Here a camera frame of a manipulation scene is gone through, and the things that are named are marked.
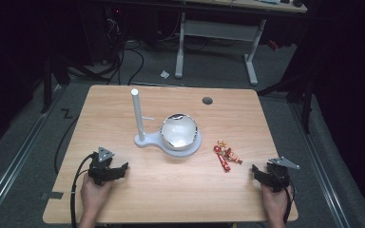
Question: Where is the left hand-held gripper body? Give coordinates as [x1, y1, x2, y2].
[87, 145, 122, 186]

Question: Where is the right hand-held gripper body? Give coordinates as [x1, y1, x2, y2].
[264, 156, 300, 194]

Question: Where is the person's right hand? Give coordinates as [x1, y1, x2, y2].
[260, 182, 292, 223]

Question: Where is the person's left hand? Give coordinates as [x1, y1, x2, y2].
[80, 173, 115, 220]

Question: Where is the red orange wrapped candy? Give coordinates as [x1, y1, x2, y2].
[224, 147, 244, 165]

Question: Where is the long red candy bar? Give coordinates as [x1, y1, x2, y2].
[215, 151, 232, 173]

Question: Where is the black tape strip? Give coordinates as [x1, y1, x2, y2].
[40, 191, 65, 201]

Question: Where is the silver metal bowl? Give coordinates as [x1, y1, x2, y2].
[160, 113, 200, 151]

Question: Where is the black metal stand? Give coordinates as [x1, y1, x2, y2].
[39, 47, 72, 115]
[256, 56, 317, 135]

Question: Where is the dark computer tower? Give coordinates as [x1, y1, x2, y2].
[84, 4, 126, 66]

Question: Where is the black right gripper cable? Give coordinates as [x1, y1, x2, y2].
[282, 180, 298, 224]

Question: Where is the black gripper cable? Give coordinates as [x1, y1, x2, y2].
[69, 153, 95, 228]
[282, 180, 298, 224]

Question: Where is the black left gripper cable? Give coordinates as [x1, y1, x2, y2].
[69, 153, 95, 228]

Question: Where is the metal floor rail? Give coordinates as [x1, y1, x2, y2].
[288, 100, 352, 228]
[0, 83, 68, 228]

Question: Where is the black floor cable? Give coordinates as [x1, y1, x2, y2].
[53, 114, 81, 176]

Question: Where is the white stand with post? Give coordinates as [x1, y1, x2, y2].
[130, 88, 202, 159]

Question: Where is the bundle of black cables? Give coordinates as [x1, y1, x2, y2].
[101, 12, 145, 86]

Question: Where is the white frame wooden desk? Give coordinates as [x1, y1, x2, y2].
[173, 0, 309, 86]

